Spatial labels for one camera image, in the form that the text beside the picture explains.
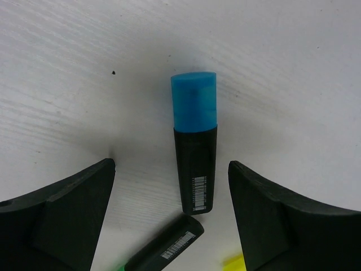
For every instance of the green cap black highlighter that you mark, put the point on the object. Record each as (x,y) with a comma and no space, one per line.
(166,245)

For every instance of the blue cap black highlighter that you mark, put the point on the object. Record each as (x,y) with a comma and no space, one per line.
(194,97)

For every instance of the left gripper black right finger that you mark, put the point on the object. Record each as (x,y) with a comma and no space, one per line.
(283,230)

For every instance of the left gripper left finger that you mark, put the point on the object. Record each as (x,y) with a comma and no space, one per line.
(57,227)

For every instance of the yellow cap black highlighter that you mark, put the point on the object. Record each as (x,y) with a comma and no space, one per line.
(234,263)

